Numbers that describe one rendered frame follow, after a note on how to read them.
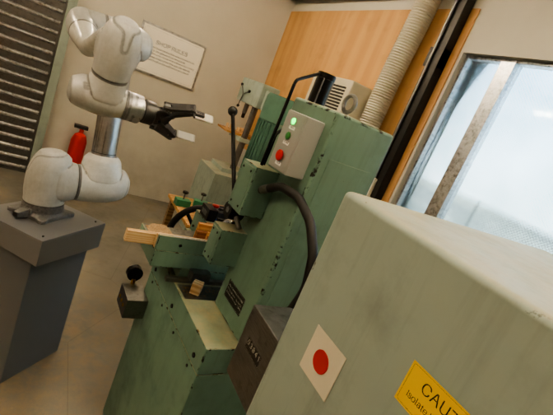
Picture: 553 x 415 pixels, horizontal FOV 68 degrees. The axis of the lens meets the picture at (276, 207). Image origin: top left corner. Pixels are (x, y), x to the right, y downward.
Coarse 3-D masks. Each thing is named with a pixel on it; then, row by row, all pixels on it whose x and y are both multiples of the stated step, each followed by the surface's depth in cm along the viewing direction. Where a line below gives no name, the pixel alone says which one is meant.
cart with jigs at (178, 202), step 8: (184, 192) 297; (176, 200) 296; (184, 200) 299; (192, 200) 322; (200, 200) 313; (168, 208) 316; (176, 208) 294; (168, 216) 317; (184, 216) 283; (192, 216) 289; (184, 224) 274
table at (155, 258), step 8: (144, 224) 149; (176, 232) 153; (184, 232) 156; (192, 232) 159; (144, 248) 142; (152, 248) 135; (152, 256) 134; (160, 256) 135; (168, 256) 137; (176, 256) 138; (184, 256) 140; (192, 256) 141; (200, 256) 143; (152, 264) 135; (160, 264) 136; (168, 264) 138; (176, 264) 139; (184, 264) 141; (192, 264) 142; (200, 264) 144; (208, 264) 146; (216, 272) 149; (224, 272) 150
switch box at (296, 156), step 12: (288, 120) 109; (300, 120) 104; (312, 120) 103; (300, 132) 103; (312, 132) 104; (276, 144) 111; (300, 144) 104; (312, 144) 106; (288, 156) 106; (300, 156) 106; (276, 168) 109; (288, 168) 105; (300, 168) 107
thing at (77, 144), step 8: (80, 128) 380; (88, 128) 383; (72, 136) 382; (80, 136) 380; (72, 144) 380; (80, 144) 381; (72, 152) 382; (80, 152) 385; (72, 160) 384; (80, 160) 389
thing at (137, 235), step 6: (132, 228) 132; (126, 234) 130; (132, 234) 131; (138, 234) 132; (144, 234) 133; (150, 234) 134; (126, 240) 131; (132, 240) 132; (138, 240) 133; (144, 240) 134; (150, 240) 135
